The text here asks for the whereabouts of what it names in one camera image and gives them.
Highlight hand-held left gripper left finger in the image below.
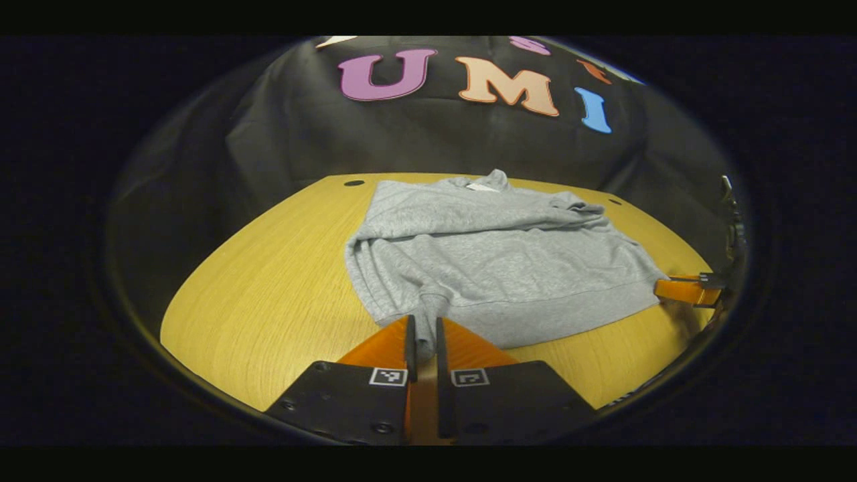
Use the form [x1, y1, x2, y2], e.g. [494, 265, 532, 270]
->
[264, 315, 417, 446]

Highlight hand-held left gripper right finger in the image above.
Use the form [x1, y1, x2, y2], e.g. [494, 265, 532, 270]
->
[435, 317, 597, 446]

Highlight grey sweatshirt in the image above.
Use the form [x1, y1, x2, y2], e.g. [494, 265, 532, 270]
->
[344, 169, 670, 362]

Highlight black backdrop cloth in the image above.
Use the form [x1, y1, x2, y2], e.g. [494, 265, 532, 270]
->
[106, 36, 741, 342]

